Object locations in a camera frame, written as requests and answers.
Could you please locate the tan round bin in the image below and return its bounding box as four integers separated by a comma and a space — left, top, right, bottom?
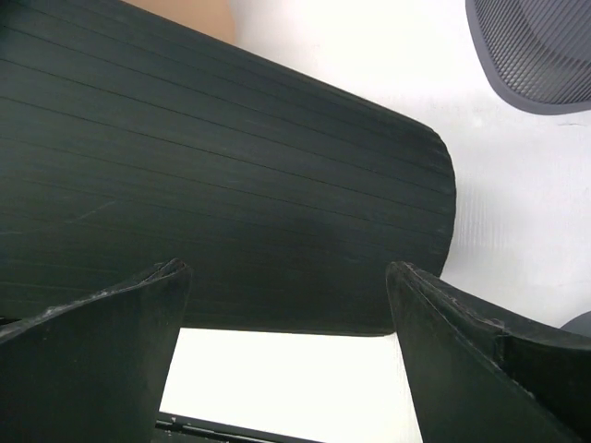
126, 0, 235, 44

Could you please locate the dark navy round bin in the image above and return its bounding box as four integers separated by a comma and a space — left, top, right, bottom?
561, 311, 591, 338

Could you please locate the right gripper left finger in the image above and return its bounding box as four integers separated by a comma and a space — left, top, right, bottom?
1, 259, 192, 442

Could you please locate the black ribbed round bin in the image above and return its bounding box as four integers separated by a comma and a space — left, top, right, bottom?
1, 1, 456, 336

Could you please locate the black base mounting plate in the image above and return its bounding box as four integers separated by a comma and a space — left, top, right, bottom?
151, 412, 310, 443

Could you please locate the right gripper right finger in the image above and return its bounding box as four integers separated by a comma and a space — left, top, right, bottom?
386, 262, 590, 442

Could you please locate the grey mesh square basket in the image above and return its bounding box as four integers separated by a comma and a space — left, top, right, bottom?
465, 1, 590, 115

